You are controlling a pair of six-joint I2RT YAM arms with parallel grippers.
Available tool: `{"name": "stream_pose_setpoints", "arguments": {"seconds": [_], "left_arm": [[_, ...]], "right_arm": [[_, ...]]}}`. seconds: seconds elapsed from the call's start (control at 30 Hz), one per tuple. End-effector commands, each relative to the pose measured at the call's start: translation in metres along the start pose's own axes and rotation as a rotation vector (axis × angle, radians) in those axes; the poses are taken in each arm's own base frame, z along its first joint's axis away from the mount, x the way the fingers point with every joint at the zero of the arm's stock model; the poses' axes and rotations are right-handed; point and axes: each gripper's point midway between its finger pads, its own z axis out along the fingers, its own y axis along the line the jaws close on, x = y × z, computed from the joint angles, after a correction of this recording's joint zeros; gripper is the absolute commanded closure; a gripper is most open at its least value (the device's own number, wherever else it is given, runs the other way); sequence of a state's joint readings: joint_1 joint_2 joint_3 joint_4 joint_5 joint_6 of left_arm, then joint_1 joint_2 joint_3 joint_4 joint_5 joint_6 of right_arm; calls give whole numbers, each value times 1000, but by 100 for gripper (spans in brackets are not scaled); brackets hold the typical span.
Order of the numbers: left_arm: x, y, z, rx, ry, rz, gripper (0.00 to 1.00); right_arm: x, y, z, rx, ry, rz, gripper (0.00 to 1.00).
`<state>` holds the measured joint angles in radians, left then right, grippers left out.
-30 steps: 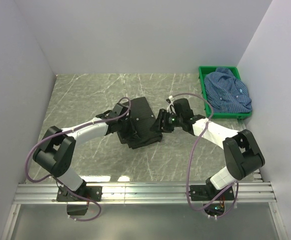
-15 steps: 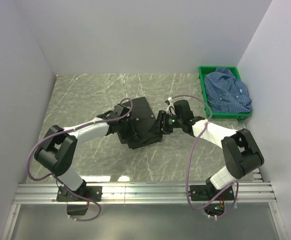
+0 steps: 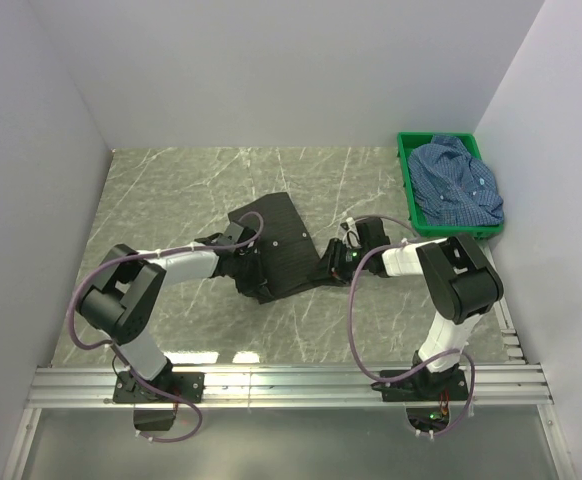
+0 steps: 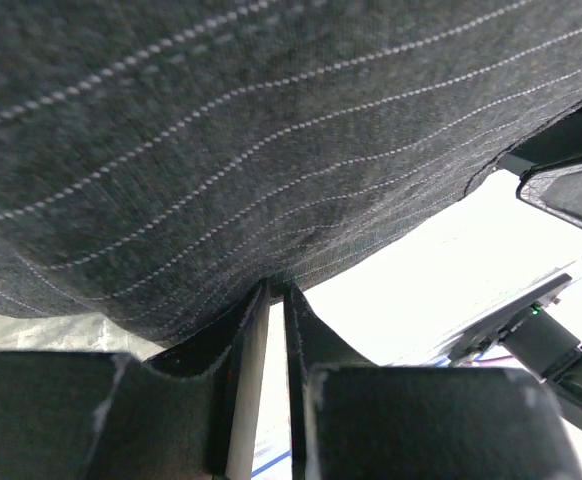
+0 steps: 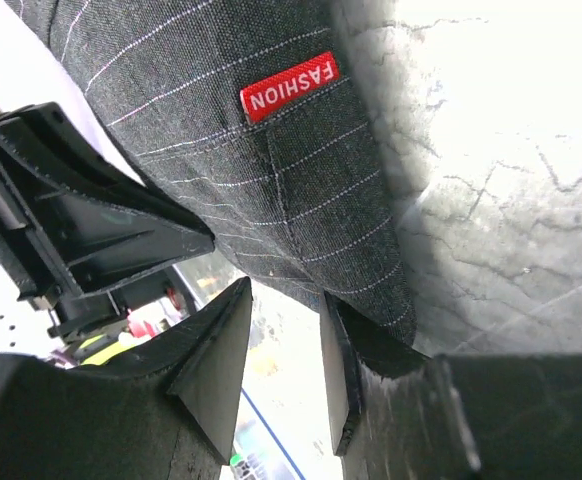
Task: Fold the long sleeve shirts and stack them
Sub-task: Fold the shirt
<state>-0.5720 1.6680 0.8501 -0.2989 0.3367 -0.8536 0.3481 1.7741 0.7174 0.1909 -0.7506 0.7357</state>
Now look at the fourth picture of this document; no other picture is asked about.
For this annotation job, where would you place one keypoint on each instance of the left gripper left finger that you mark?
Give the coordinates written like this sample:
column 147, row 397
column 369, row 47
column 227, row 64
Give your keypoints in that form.
column 189, row 412

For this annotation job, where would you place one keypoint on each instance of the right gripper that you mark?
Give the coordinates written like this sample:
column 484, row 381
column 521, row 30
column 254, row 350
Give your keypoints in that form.
column 549, row 169

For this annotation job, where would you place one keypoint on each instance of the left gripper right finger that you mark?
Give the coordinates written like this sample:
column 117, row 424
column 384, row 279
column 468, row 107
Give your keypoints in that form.
column 352, row 419

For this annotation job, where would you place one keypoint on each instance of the black pinstripe long sleeve shirt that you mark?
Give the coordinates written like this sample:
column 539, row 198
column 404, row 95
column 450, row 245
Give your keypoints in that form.
column 159, row 158

